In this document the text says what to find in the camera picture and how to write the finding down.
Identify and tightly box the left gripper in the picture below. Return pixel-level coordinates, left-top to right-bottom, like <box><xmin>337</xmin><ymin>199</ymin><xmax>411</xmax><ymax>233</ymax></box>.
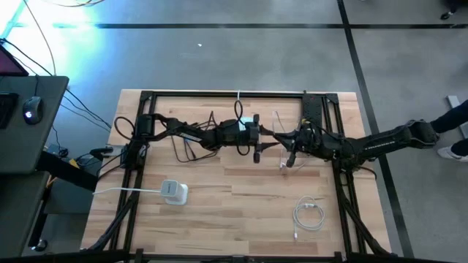
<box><xmin>218</xmin><ymin>113</ymin><xmax>281</xmax><ymax>164</ymax></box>

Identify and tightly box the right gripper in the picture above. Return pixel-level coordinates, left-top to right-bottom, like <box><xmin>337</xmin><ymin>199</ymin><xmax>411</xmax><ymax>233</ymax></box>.
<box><xmin>273</xmin><ymin>123</ymin><xmax>325</xmax><ymax>168</ymax></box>

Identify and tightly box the white braided USB cable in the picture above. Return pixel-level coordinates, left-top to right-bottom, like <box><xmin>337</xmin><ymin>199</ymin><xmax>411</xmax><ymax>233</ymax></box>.
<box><xmin>292</xmin><ymin>195</ymin><xmax>326</xmax><ymax>241</ymax></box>

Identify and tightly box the black USB cable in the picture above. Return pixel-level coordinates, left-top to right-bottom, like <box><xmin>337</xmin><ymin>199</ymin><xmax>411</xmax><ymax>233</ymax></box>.
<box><xmin>170</xmin><ymin>111</ymin><xmax>220</xmax><ymax>164</ymax></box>

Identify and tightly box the green white cube power strip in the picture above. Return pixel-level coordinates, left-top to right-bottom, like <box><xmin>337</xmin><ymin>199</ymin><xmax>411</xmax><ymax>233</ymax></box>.
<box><xmin>239</xmin><ymin>115</ymin><xmax>255</xmax><ymax>133</ymax></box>

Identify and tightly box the white charger adapter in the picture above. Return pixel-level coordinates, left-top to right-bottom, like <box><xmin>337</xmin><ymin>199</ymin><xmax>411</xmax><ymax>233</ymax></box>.
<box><xmin>159</xmin><ymin>178</ymin><xmax>189</xmax><ymax>206</ymax></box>

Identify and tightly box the grey control box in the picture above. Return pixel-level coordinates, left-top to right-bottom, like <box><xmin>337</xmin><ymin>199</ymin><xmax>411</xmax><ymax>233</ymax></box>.
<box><xmin>109</xmin><ymin>145</ymin><xmax>129</xmax><ymax>166</ymax></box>

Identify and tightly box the white shoe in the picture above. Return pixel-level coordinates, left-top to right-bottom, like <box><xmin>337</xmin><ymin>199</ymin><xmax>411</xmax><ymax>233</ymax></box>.
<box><xmin>437</xmin><ymin>145</ymin><xmax>468</xmax><ymax>163</ymax></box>

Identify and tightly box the person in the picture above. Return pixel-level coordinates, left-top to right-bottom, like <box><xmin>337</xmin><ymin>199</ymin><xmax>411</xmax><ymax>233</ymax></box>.
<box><xmin>430</xmin><ymin>99</ymin><xmax>468</xmax><ymax>164</ymax></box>

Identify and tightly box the black plug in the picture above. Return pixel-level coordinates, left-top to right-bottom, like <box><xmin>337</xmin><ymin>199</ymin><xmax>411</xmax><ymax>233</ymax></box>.
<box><xmin>89</xmin><ymin>145</ymin><xmax>114</xmax><ymax>161</ymax></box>

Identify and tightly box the black desk leg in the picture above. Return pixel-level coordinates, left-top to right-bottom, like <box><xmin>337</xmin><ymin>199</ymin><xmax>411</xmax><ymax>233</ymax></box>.
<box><xmin>36</xmin><ymin>150</ymin><xmax>100</xmax><ymax>192</ymax></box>

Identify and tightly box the grey side desk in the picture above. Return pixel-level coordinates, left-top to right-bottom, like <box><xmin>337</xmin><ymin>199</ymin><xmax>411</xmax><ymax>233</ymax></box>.
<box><xmin>0</xmin><ymin>75</ymin><xmax>70</xmax><ymax>175</ymax></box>

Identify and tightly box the black computer mouse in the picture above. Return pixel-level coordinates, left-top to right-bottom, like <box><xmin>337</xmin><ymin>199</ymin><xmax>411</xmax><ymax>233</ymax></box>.
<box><xmin>22</xmin><ymin>96</ymin><xmax>45</xmax><ymax>126</ymax></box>

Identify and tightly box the black desk caster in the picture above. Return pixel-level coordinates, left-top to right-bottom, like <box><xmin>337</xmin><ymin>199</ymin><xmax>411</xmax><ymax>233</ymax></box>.
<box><xmin>31</xmin><ymin>238</ymin><xmax>49</xmax><ymax>253</ymax></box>

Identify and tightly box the black keyboard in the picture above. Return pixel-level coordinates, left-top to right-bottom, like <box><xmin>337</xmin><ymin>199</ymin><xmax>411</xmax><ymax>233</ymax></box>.
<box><xmin>0</xmin><ymin>92</ymin><xmax>19</xmax><ymax>129</ymax></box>

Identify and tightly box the laptop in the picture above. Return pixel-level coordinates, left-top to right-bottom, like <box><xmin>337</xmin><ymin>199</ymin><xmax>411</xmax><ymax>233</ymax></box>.
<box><xmin>0</xmin><ymin>43</ymin><xmax>29</xmax><ymax>77</ymax></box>

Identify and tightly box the thin white charging cable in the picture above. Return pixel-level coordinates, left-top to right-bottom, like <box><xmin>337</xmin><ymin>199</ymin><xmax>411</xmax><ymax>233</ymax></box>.
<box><xmin>271</xmin><ymin>110</ymin><xmax>306</xmax><ymax>171</ymax></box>

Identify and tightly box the black aluminium table frame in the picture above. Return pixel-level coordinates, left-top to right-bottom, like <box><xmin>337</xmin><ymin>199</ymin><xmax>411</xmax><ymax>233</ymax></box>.
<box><xmin>80</xmin><ymin>89</ymin><xmax>392</xmax><ymax>263</ymax></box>

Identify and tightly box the white power cord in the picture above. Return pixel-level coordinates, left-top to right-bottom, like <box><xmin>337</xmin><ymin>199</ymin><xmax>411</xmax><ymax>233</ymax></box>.
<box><xmin>92</xmin><ymin>186</ymin><xmax>162</xmax><ymax>196</ymax></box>

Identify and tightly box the grey floor cable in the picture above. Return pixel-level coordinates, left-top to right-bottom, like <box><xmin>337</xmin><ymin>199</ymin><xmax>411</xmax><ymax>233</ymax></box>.
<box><xmin>21</xmin><ymin>0</ymin><xmax>58</xmax><ymax>77</ymax></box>

